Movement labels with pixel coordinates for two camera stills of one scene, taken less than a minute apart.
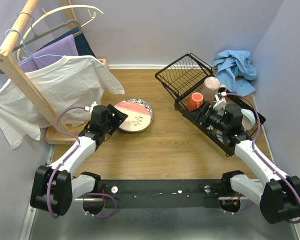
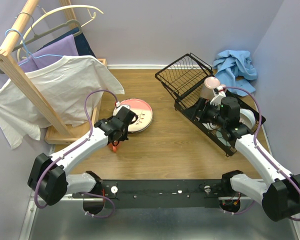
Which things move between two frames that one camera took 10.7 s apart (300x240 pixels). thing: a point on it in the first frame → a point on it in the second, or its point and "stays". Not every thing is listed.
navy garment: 83,48 stays
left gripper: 117,117 → 118,137
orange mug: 195,101 → 114,148
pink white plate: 140,114 stays
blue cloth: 235,70 stays
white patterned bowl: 248,119 stays
